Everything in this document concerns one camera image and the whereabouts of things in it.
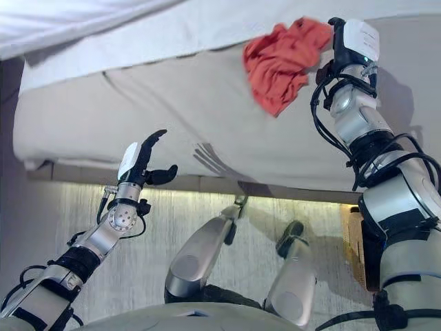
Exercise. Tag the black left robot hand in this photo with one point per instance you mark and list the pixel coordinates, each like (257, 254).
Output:
(129, 162)

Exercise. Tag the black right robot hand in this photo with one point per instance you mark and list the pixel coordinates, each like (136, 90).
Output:
(358, 41)

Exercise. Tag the orange-red garment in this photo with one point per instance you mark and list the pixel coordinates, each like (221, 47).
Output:
(279, 72)

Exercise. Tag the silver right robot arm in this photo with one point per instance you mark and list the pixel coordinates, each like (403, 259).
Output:
(406, 193)

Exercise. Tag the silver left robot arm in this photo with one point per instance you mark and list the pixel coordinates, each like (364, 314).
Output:
(100, 238)

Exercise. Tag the bed with beige cover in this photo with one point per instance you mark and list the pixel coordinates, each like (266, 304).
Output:
(138, 113)

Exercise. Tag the pale grey bed sheet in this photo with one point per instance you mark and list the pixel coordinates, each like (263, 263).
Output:
(155, 48)

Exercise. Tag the brown wicker basket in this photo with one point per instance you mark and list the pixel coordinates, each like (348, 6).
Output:
(351, 234)

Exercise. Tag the silver left robot leg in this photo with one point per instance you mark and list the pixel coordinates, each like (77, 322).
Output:
(203, 248)

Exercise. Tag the silver robot leg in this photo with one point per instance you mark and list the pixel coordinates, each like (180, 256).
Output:
(203, 248)
(293, 286)

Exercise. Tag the white duvet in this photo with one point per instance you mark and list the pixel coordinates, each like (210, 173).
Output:
(86, 24)

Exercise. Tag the grey robot torso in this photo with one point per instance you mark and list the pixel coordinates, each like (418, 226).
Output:
(155, 319)

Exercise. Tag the silver right robot leg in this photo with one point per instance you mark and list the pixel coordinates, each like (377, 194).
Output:
(293, 286)

